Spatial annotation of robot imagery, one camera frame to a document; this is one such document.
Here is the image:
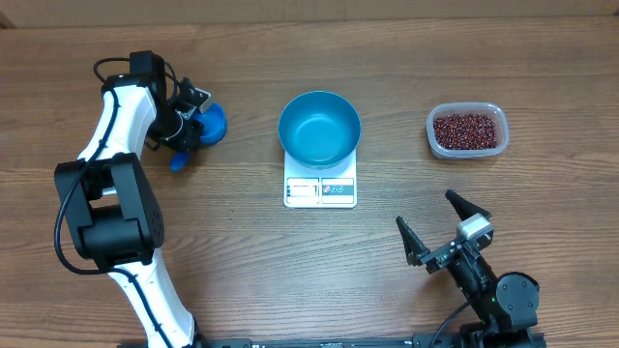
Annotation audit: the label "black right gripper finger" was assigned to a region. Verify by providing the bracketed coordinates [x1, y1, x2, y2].
[445, 189, 492, 220]
[396, 216, 429, 266]

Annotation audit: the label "blue plastic measuring scoop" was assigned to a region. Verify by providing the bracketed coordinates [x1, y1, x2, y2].
[170, 102, 227, 172]

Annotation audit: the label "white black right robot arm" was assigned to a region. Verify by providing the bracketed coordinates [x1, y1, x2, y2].
[396, 189, 545, 347]

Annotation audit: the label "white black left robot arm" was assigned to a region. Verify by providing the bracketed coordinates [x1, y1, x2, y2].
[54, 50, 211, 347]

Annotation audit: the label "white digital kitchen scale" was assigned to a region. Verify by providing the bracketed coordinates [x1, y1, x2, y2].
[283, 151, 358, 209]

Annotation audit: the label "blue metal bowl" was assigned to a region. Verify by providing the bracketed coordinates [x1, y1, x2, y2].
[278, 91, 362, 169]

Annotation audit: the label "red beans in container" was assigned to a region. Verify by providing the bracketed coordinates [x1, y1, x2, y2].
[432, 113, 498, 150]

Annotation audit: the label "clear plastic bean container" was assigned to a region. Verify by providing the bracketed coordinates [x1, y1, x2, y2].
[426, 101, 510, 160]

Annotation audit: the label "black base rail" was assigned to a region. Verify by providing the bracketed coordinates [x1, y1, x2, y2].
[115, 330, 547, 348]

